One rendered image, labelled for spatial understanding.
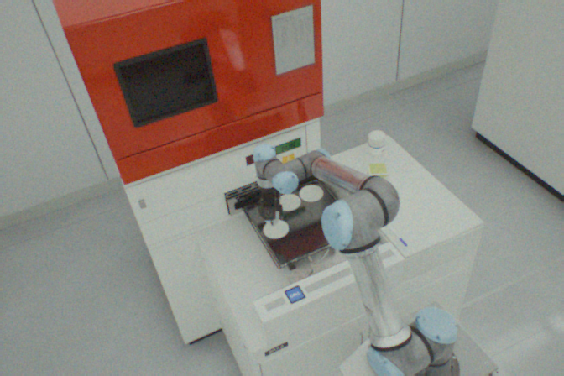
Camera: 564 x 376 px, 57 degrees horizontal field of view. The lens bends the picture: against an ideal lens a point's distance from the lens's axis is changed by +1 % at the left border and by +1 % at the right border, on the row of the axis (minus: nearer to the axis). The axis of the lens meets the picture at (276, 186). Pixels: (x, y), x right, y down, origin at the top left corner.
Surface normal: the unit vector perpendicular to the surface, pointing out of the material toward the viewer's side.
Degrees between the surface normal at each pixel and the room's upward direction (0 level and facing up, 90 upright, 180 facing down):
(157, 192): 90
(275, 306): 0
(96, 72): 90
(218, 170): 90
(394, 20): 90
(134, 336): 0
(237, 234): 0
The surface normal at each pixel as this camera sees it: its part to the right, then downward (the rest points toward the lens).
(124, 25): 0.42, 0.59
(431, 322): 0.05, -0.80
